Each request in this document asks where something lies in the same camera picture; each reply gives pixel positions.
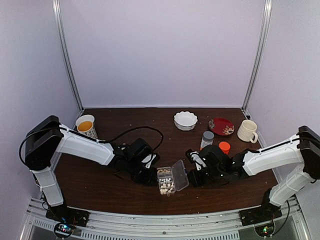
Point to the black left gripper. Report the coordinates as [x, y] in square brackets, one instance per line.
[148, 180]

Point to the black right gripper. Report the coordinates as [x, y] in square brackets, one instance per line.
[196, 182]

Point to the clear plastic pill organizer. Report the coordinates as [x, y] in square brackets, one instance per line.
[178, 176]

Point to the orange pill bottle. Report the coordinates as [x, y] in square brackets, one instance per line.
[225, 147]

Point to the grey capped vitamin bottle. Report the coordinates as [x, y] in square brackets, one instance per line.
[207, 139]

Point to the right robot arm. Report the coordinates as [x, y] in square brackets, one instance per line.
[302, 149]

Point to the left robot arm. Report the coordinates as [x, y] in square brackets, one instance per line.
[50, 145]

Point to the yellow pills in organizer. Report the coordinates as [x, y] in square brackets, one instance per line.
[164, 170]

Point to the white pills group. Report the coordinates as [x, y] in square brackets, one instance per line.
[164, 180]
[168, 185]

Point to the white pills in organizer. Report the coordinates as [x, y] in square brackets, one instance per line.
[167, 191]

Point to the red floral saucer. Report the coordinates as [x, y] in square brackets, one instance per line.
[221, 126]

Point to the white fluted ceramic bowl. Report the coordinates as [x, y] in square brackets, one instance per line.
[185, 120]

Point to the cream ribbed ceramic mug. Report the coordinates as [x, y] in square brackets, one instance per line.
[247, 131]

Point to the floral mug yellow inside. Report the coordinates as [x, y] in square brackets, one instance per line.
[86, 126]

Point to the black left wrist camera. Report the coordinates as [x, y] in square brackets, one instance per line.
[150, 160]

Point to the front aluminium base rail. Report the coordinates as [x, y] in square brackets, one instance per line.
[223, 225]

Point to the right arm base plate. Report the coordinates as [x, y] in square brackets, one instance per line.
[258, 215]

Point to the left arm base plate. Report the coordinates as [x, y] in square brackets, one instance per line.
[68, 215]

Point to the aluminium frame post right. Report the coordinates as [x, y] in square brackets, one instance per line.
[264, 31]

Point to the aluminium frame post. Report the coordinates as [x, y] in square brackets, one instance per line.
[65, 53]
[264, 31]

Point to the aluminium frame post left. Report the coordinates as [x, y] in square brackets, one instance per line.
[65, 53]

